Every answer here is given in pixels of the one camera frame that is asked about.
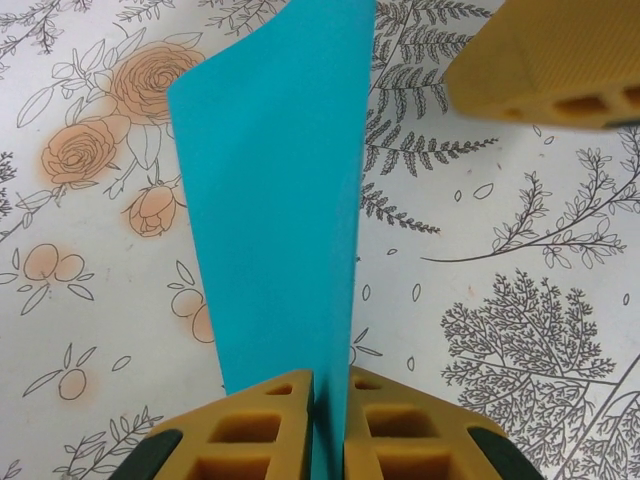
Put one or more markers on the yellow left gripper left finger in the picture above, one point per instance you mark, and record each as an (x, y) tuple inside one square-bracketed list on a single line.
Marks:
[(240, 440)]

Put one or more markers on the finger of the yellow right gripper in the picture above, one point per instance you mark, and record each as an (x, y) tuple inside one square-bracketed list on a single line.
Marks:
[(550, 60)]

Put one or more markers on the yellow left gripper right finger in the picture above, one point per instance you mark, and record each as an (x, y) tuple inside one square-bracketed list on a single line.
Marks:
[(415, 440)]

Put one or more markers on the floral print table mat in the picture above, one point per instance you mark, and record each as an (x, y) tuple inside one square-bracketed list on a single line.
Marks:
[(500, 225)]

